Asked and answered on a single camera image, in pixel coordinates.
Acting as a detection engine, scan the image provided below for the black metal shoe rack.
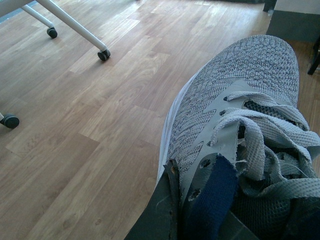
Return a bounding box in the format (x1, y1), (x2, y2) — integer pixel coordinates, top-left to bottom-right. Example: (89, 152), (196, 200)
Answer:
(307, 37), (320, 76)

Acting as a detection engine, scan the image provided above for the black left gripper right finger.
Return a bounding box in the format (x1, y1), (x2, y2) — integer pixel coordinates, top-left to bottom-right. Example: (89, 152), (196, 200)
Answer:
(219, 211), (259, 240)

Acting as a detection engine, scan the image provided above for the white table leg with caster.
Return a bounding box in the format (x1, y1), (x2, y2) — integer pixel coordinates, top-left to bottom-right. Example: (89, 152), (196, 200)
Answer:
(37, 0), (111, 62)

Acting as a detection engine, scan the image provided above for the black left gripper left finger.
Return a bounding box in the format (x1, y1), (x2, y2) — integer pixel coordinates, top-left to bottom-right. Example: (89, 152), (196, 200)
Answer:
(125, 159), (180, 240)

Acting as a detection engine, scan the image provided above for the grey knit sneaker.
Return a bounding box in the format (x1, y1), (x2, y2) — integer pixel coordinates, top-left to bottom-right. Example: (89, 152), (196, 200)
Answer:
(160, 35), (320, 240)

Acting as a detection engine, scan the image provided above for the black caster wheel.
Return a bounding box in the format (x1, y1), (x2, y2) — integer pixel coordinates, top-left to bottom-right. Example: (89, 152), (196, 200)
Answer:
(0, 113), (20, 129)

